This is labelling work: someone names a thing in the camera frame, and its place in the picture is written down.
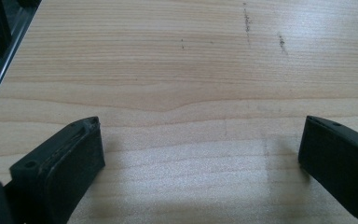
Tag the metal table edge rail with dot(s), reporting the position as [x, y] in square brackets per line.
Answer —
[7, 53]

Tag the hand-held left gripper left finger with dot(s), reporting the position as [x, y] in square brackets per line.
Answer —
[59, 168]

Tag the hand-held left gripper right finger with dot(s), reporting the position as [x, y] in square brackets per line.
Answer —
[341, 158]

